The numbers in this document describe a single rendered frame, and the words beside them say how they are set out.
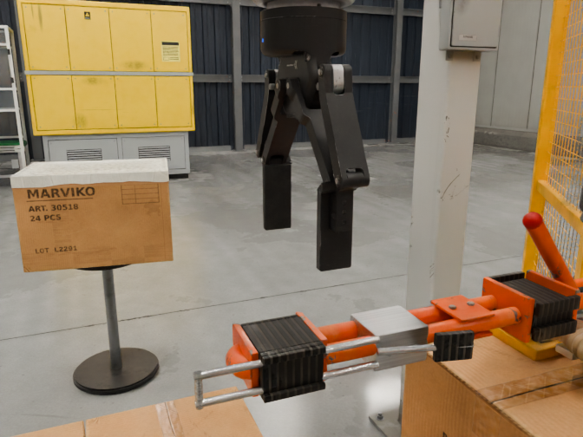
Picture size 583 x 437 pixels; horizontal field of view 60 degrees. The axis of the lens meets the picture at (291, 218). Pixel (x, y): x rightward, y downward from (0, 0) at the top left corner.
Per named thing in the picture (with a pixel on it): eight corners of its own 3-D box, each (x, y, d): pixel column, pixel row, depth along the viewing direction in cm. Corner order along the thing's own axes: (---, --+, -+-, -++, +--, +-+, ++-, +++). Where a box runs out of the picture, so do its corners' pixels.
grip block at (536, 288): (520, 304, 74) (526, 266, 72) (579, 335, 65) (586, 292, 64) (474, 314, 71) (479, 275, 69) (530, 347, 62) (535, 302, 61)
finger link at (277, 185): (265, 166, 53) (262, 165, 53) (265, 231, 54) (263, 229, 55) (291, 164, 54) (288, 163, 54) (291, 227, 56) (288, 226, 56)
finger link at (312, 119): (324, 87, 46) (329, 75, 45) (362, 192, 41) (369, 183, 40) (284, 87, 45) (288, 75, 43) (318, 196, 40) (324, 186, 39)
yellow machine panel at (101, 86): (186, 169, 866) (178, 15, 804) (198, 178, 784) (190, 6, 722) (42, 178, 784) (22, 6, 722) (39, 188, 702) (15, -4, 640)
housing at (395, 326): (396, 335, 65) (398, 303, 64) (429, 361, 59) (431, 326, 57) (347, 346, 62) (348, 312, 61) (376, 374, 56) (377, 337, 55)
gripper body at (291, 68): (366, 4, 41) (362, 120, 44) (321, 17, 49) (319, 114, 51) (280, -2, 39) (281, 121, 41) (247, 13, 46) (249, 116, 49)
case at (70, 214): (171, 236, 260) (167, 158, 250) (173, 261, 222) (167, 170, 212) (43, 244, 246) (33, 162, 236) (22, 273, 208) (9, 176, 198)
